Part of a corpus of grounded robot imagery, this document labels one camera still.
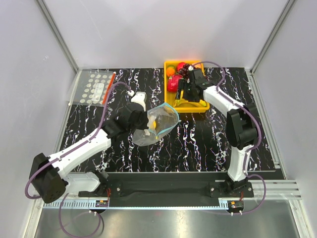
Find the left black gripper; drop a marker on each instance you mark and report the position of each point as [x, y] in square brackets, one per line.
[144, 125]

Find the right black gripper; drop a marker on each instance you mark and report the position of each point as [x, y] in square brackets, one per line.
[182, 86]

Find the clear bag teal zipper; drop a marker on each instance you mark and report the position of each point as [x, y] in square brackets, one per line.
[166, 118]

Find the yellow banana bunch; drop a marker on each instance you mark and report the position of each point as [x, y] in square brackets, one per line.
[195, 104]

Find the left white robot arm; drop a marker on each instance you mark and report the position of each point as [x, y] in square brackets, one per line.
[49, 175]

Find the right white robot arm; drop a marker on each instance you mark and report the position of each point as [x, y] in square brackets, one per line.
[242, 129]

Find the red dragon fruit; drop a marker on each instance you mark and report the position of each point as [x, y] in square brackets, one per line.
[172, 84]

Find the purple grape bunch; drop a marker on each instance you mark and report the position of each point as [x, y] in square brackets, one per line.
[184, 71]

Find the orange mandarin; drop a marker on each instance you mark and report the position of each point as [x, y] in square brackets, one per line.
[170, 72]

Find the red apple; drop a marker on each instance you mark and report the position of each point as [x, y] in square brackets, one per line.
[180, 66]

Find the yellow plastic fruit tray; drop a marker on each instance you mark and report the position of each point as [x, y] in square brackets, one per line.
[169, 97]

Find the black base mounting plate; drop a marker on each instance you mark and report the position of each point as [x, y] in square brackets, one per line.
[158, 184]

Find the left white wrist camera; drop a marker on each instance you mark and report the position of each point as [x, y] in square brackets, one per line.
[138, 97]

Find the aluminium frame rail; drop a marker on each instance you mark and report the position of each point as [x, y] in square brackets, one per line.
[209, 197]

